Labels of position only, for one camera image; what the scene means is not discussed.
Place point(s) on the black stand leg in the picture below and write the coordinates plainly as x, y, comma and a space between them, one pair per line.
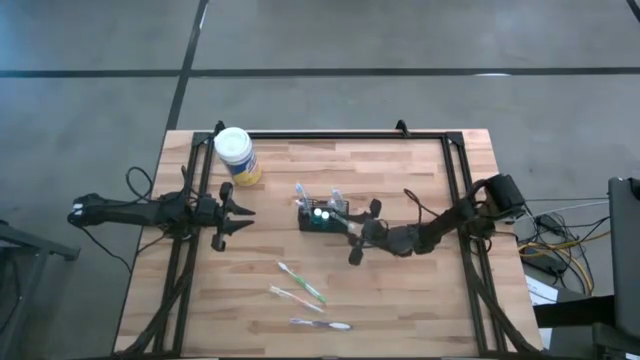
575, 310

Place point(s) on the yellow blue wipes canister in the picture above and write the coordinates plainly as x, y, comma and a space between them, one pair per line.
235, 150

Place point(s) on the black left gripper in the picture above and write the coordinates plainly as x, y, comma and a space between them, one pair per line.
210, 215

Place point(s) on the white paper sheet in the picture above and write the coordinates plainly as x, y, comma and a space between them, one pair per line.
540, 292

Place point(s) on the black power brick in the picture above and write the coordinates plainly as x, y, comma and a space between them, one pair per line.
545, 264

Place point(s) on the black metal table frame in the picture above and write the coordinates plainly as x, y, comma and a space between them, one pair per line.
350, 135

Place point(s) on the dark grey equipment panel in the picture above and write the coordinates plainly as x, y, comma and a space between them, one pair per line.
625, 250

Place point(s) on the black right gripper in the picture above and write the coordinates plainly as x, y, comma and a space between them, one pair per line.
379, 235

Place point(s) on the black metal stand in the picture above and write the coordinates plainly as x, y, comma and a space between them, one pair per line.
30, 245

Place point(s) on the blue toothbrush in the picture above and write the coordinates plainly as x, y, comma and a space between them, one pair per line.
342, 204
299, 189
336, 194

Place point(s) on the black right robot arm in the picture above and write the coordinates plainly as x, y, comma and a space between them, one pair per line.
450, 220

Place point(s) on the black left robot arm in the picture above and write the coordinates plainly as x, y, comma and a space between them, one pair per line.
125, 214

